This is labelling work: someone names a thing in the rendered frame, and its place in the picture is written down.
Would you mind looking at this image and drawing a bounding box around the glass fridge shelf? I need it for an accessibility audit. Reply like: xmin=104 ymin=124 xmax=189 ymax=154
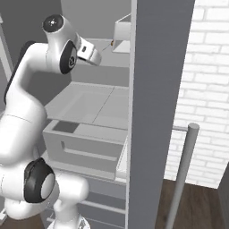
xmin=44 ymin=81 xmax=131 ymax=131

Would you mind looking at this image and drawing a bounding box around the white fridge drawer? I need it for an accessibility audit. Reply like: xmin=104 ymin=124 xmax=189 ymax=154
xmin=42 ymin=119 xmax=129 ymax=181

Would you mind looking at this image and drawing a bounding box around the grey fridge door handle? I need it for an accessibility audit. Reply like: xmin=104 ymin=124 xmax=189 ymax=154
xmin=165 ymin=122 xmax=200 ymax=229

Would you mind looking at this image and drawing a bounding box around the grey fridge door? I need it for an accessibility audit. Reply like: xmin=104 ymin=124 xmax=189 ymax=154
xmin=126 ymin=0 xmax=197 ymax=229

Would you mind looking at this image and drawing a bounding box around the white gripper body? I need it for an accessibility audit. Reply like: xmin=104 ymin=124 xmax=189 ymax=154
xmin=77 ymin=47 xmax=103 ymax=67

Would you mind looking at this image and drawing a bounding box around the white fridge door bin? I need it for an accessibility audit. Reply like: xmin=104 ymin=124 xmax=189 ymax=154
xmin=114 ymin=137 xmax=129 ymax=181
xmin=112 ymin=13 xmax=132 ymax=55

